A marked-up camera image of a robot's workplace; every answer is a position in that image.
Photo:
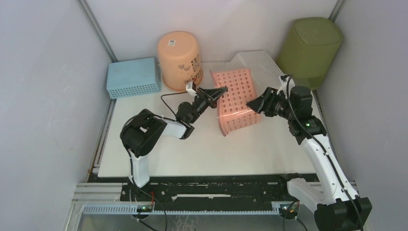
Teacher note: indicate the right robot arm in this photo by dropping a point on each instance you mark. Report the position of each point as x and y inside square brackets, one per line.
[338, 206]

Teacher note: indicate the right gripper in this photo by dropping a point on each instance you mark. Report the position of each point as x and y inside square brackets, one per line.
[264, 102]

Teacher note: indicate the orange capybara bucket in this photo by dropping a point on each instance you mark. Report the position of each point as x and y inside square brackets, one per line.
[180, 60]

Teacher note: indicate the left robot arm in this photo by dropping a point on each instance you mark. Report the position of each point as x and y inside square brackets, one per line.
[141, 132]

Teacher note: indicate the blue plastic basket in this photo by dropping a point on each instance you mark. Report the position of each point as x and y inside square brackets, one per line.
[134, 77]

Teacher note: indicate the pink plastic basket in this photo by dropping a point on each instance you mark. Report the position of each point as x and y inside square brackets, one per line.
[232, 110]

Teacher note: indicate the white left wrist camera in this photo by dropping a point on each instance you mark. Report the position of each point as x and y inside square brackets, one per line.
[191, 88]

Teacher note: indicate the green mesh waste bin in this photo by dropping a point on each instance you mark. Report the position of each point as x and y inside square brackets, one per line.
[309, 50]

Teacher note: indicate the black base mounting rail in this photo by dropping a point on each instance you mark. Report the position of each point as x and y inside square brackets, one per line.
[247, 193]

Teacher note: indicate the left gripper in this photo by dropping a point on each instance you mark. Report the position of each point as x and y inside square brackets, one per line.
[211, 96]

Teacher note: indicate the clear white plastic tray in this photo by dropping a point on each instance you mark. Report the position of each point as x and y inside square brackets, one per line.
[265, 72]

